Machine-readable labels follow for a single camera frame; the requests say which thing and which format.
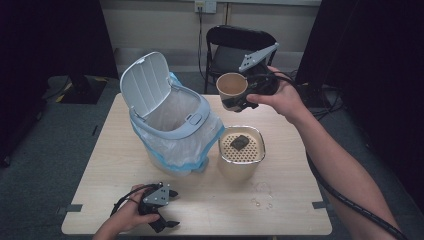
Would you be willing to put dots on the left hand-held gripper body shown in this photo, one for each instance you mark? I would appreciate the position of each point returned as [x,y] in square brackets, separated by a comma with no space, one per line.
[156,196]

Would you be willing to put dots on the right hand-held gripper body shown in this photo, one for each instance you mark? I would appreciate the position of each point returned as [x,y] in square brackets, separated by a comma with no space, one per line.
[258,60]

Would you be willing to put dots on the brown paper cup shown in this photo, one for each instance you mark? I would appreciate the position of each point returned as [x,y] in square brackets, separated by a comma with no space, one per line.
[231,85]

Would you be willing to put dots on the beige bin with strainer top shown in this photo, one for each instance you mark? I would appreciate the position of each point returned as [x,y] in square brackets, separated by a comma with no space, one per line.
[241,160]

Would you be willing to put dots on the white grey lidded trash can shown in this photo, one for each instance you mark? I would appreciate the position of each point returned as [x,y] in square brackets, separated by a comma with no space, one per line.
[146,83]

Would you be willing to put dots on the person's left hand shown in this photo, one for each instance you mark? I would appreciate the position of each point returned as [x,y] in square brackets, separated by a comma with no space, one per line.
[128,216]

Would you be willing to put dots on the person's right hand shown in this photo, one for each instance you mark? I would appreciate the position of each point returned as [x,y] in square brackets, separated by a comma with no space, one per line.
[290,100]

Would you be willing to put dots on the black folding chair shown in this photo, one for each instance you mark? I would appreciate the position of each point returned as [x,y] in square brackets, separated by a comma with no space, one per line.
[233,36]

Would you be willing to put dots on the spilled water drops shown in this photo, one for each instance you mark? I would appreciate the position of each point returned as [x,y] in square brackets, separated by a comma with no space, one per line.
[256,201]

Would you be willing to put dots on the grey tape strip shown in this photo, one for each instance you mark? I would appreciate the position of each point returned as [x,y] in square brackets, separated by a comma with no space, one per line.
[320,205]
[71,208]

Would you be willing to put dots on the black curtain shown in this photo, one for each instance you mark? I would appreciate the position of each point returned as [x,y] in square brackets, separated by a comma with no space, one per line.
[376,83]
[50,50]

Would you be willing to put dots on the white wall outlet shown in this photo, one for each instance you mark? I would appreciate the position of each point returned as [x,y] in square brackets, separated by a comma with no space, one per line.
[205,6]

